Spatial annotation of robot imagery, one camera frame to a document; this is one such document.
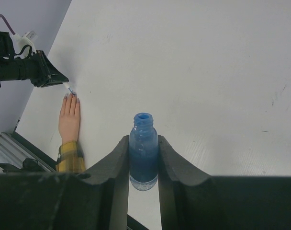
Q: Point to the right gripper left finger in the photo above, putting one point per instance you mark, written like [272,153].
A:
[94,200]

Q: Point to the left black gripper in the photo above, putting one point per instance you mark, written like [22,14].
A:
[46,74]

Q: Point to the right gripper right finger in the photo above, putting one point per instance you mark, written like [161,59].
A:
[191,199]

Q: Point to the blue nail polish bottle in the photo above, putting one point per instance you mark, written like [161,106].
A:
[143,152]

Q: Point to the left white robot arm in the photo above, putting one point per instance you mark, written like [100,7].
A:
[27,65]

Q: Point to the yellow plaid sleeve forearm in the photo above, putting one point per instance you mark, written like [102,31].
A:
[70,158]

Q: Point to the mannequin hand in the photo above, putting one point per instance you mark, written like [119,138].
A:
[69,119]

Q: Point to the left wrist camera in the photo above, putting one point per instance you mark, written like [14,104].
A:
[27,39]

